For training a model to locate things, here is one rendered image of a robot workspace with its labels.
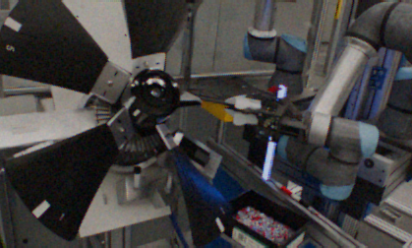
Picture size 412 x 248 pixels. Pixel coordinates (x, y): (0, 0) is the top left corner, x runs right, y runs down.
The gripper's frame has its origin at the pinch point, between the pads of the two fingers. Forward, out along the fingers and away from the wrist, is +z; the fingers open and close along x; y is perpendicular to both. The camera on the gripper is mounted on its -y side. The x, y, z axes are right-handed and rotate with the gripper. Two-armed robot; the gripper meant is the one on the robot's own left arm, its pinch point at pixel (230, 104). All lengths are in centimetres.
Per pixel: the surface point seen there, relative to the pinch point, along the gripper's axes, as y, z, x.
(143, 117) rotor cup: 18.2, 14.5, -1.1
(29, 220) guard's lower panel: -5, 87, 80
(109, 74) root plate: 15.1, 24.9, -8.2
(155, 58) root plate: 3.9, 19.0, -9.7
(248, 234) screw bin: 9.7, -11.4, 31.1
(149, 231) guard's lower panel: -50, 51, 111
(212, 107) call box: -36.6, 16.7, 20.9
